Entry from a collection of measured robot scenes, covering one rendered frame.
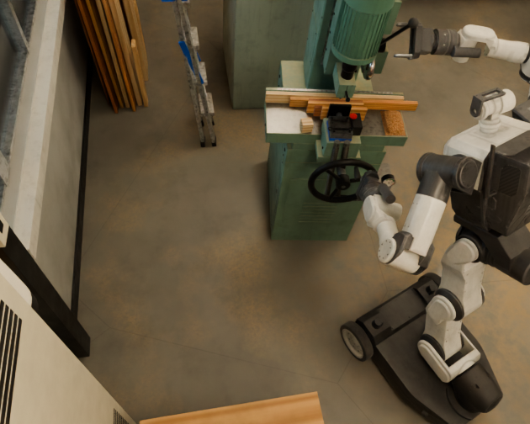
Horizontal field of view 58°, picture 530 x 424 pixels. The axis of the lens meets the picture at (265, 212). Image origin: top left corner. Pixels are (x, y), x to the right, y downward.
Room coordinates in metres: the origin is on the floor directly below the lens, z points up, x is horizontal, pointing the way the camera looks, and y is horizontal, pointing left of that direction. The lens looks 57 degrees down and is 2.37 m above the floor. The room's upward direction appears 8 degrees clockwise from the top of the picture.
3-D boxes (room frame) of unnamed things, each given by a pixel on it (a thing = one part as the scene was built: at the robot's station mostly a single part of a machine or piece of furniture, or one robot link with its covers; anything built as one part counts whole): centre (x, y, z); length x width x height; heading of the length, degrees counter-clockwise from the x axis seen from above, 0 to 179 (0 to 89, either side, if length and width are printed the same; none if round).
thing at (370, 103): (1.56, -0.31, 0.92); 0.56 x 0.02 x 0.04; 99
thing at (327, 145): (1.36, -0.26, 0.91); 0.15 x 0.14 x 0.09; 99
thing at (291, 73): (1.67, -0.23, 0.76); 0.57 x 0.45 x 0.09; 9
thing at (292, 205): (1.67, -0.23, 0.35); 0.58 x 0.45 x 0.71; 9
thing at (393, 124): (1.50, -0.49, 0.92); 0.14 x 0.09 x 0.04; 9
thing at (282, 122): (1.44, -0.25, 0.87); 0.61 x 0.30 x 0.06; 99
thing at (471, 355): (0.75, -0.91, 0.28); 0.21 x 0.20 x 0.13; 39
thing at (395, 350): (0.78, -0.89, 0.19); 0.64 x 0.52 x 0.33; 39
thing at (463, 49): (1.50, -0.61, 1.31); 0.11 x 0.11 x 0.11; 9
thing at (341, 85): (1.57, -0.25, 1.03); 0.14 x 0.07 x 0.09; 9
